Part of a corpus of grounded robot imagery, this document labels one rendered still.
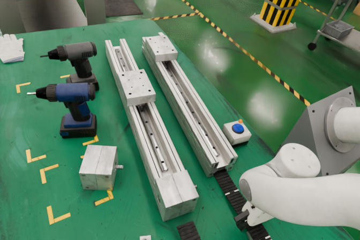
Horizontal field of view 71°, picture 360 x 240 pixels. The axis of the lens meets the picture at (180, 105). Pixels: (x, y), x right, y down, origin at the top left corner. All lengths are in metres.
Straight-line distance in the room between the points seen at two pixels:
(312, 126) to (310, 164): 0.34
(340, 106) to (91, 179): 0.84
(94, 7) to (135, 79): 1.46
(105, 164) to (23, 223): 0.26
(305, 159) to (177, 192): 0.35
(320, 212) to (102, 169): 0.55
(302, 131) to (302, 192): 0.45
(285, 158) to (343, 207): 0.13
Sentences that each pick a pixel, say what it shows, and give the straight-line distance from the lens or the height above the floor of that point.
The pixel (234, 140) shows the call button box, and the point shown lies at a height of 0.83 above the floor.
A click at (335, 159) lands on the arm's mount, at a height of 0.89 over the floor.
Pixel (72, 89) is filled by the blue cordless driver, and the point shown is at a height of 0.99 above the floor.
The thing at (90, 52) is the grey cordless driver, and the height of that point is 0.97.
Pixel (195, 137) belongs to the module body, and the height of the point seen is 0.85.
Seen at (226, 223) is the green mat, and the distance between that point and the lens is 0.85.
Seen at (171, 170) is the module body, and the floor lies 0.82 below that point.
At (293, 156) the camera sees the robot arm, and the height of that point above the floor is 1.14.
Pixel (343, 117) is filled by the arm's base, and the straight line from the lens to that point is 0.97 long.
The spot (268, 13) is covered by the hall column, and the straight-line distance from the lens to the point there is 4.01.
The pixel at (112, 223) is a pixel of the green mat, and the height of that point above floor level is 0.78.
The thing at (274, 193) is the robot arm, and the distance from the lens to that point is 0.51.
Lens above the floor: 1.54
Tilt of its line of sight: 43 degrees down
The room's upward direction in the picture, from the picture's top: 10 degrees clockwise
